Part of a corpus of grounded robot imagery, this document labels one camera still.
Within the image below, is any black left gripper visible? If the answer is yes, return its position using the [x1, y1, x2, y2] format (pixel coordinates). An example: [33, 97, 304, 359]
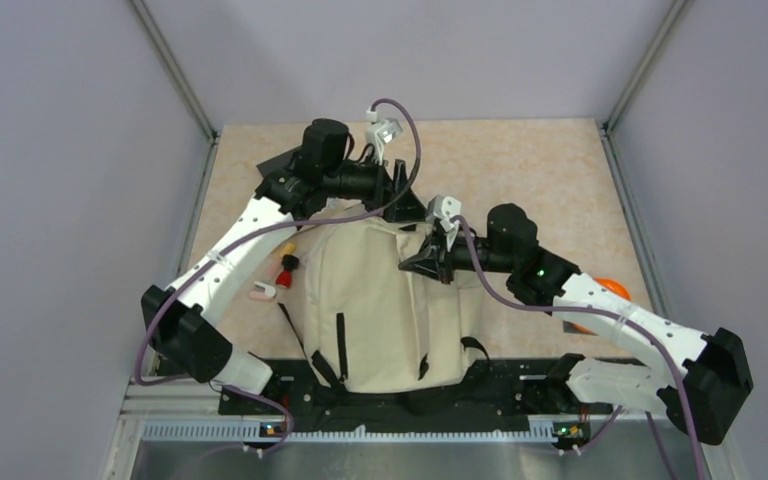
[324, 150, 430, 223]

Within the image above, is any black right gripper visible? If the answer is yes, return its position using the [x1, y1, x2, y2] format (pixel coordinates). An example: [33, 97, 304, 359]
[399, 225, 515, 286]

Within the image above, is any cream canvas backpack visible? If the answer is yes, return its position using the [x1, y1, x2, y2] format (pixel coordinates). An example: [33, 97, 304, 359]
[287, 204, 488, 394]

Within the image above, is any black hardcover book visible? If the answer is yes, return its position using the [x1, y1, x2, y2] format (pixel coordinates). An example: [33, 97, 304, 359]
[256, 147, 299, 178]

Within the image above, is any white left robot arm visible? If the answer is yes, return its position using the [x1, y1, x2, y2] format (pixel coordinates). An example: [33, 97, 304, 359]
[140, 118, 418, 414]

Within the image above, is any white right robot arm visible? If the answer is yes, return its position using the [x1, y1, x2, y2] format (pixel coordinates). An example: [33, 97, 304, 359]
[399, 203, 754, 445]

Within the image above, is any pink white stapler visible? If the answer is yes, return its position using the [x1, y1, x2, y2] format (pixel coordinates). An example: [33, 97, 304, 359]
[248, 281, 277, 302]

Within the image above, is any orange tape roll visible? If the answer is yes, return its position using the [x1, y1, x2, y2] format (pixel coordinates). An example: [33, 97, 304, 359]
[569, 278, 631, 335]

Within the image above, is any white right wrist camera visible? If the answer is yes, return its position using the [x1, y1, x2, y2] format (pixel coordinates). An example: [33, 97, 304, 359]
[426, 195, 462, 251]

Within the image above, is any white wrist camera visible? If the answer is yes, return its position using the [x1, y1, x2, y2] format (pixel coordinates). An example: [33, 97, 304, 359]
[426, 195, 462, 251]
[365, 109, 403, 165]

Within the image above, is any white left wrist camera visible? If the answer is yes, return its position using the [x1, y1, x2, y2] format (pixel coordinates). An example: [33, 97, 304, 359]
[365, 109, 403, 165]

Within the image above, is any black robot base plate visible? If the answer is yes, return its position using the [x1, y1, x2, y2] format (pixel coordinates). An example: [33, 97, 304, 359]
[218, 359, 610, 433]

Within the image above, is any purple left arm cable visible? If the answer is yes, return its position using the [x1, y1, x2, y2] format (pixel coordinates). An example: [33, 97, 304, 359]
[133, 97, 423, 458]

